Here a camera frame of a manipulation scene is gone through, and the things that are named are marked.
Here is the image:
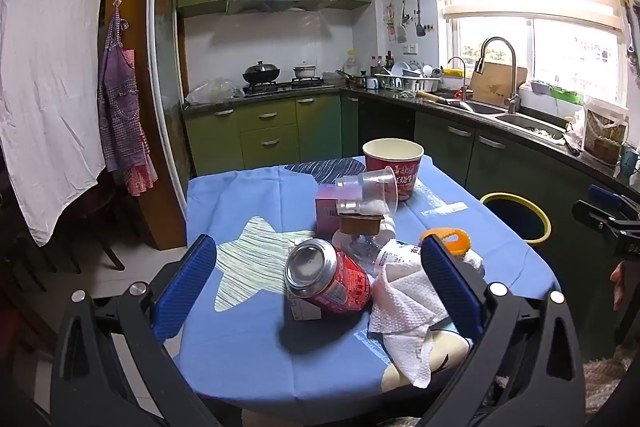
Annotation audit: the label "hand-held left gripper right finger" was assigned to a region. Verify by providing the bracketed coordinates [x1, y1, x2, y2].
[420, 236, 586, 427]

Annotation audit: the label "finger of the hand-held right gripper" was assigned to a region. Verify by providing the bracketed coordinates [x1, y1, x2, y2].
[572, 184, 640, 233]

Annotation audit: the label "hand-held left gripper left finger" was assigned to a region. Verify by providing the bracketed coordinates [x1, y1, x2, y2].
[50, 234, 217, 427]

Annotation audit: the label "orange corn cob toy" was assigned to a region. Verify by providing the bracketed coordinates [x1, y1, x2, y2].
[419, 228, 473, 256]

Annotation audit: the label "white paper towel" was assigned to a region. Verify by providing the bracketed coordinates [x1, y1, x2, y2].
[367, 261, 451, 389]

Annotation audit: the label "black bin yellow rim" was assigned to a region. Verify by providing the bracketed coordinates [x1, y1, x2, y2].
[479, 192, 552, 248]

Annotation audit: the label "clear plastic water bottle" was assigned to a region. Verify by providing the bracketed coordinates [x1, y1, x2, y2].
[332, 227, 426, 280]

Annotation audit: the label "brown plastic tray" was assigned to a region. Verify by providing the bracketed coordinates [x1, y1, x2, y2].
[339, 213, 385, 235]

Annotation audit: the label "red drink can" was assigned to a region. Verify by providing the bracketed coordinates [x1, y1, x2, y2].
[285, 238, 373, 315]

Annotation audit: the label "clear plastic cup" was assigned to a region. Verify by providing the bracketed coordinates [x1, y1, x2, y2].
[335, 166, 399, 214]
[337, 198, 392, 217]

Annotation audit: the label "red white noodle cup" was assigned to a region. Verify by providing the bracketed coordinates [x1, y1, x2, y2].
[362, 138, 425, 201]

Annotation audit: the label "pink cardboard box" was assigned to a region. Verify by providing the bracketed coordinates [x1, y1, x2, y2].
[315, 183, 346, 233]

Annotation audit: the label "person's right hand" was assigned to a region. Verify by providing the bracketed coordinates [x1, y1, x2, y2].
[610, 259, 627, 311]

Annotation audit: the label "clear bag brown contents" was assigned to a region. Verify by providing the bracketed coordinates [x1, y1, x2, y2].
[567, 99, 628, 162]

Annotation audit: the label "dark green base cabinet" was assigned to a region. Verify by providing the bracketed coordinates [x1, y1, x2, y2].
[357, 94, 640, 358]

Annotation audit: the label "dark wooden chair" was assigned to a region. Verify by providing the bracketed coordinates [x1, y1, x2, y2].
[0, 187, 126, 308]

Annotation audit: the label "steel kitchen sink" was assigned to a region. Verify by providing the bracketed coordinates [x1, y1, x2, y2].
[440, 97, 568, 132]

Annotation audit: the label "white plastic tub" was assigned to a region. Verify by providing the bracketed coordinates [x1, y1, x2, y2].
[517, 83, 558, 112]

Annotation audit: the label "blue star print tablecloth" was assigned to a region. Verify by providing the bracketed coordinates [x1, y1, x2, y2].
[179, 156, 562, 413]

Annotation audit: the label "kitchen window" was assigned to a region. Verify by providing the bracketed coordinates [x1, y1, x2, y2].
[452, 17, 631, 108]

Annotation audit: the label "tall steel faucet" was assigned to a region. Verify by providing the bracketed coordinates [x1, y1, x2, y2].
[474, 37, 521, 114]

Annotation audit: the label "wooden cutting board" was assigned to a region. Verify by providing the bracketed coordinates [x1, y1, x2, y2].
[470, 62, 528, 108]

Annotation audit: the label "light green base cabinet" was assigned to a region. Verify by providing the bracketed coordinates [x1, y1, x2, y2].
[182, 93, 360, 178]

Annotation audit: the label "purple checked apron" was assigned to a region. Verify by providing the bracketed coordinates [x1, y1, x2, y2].
[97, 4, 158, 198]

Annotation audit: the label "small steel faucet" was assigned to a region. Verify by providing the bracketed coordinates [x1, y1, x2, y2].
[446, 56, 471, 100]

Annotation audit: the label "clear plastic bag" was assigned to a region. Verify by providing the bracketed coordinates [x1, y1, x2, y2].
[185, 78, 246, 105]

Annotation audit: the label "white dish rack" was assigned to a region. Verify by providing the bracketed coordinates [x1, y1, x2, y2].
[375, 62, 443, 92]

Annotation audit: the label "steel saucepan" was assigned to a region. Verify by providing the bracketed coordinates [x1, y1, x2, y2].
[336, 69, 371, 88]

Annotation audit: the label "black wok with lid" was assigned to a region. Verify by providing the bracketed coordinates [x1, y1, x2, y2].
[242, 60, 282, 85]

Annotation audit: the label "frosted glass sliding door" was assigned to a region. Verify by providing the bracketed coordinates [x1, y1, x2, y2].
[150, 0, 193, 212]

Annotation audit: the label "black gas stove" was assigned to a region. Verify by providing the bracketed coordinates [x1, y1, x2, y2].
[242, 77, 326, 95]

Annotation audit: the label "white hanging sheet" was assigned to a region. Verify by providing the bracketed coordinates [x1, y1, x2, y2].
[0, 0, 113, 248]

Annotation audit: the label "wooden handled knife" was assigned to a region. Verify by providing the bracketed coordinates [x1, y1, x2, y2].
[417, 90, 461, 105]

